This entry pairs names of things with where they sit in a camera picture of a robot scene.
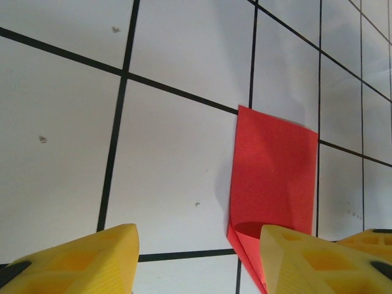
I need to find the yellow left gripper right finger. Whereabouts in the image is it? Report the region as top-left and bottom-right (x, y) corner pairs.
(259, 224), (392, 294)

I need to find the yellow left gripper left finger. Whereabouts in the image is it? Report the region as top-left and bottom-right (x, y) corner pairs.
(0, 223), (140, 294)

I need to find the red paper sheet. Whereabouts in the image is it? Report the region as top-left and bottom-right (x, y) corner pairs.
(226, 104), (319, 294)

